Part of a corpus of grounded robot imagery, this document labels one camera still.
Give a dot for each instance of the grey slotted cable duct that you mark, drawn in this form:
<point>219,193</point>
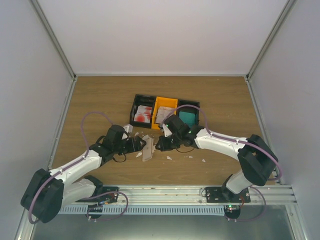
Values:
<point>203,210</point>

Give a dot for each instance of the red white card stack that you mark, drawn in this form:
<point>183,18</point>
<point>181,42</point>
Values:
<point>143,114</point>

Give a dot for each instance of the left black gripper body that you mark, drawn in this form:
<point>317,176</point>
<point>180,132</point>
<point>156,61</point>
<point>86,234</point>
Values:
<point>129,148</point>

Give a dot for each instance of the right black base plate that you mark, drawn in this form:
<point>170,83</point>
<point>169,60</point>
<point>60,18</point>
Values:
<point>219,194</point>

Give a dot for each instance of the beige card holder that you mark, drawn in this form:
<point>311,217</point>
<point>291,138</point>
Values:
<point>148,149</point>

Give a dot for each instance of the white patterned card stack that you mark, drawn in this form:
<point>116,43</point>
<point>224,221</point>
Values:
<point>162,113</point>

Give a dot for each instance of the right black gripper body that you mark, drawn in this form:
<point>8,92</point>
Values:
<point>172,144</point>

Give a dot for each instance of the aluminium front rail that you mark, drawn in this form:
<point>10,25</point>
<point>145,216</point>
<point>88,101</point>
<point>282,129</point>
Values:
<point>195,195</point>

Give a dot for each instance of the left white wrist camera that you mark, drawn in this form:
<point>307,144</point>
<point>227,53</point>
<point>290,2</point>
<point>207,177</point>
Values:
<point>128,128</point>

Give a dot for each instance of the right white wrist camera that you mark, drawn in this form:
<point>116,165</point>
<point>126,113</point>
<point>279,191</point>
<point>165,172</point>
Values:
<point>166,130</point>

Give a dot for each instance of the yellow bin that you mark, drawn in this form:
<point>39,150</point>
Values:
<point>162,101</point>

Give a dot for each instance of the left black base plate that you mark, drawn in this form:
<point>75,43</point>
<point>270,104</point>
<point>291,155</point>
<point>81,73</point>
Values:
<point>104,194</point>

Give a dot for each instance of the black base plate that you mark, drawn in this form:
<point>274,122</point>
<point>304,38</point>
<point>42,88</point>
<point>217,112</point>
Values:
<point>219,194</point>
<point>104,194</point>

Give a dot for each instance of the black bin with red cards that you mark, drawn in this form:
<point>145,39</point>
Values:
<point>139,99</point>

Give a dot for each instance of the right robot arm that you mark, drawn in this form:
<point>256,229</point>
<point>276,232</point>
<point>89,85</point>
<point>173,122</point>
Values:
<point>256,159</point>

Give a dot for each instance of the teal card stack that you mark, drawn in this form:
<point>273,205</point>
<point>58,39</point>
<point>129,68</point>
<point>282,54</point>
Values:
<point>188,118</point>

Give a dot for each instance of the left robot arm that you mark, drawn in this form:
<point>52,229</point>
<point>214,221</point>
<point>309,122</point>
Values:
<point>50,190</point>

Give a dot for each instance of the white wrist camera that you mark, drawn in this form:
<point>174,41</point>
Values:
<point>166,130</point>
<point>128,128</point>

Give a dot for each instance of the black bin with teal cards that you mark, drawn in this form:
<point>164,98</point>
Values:
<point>188,108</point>

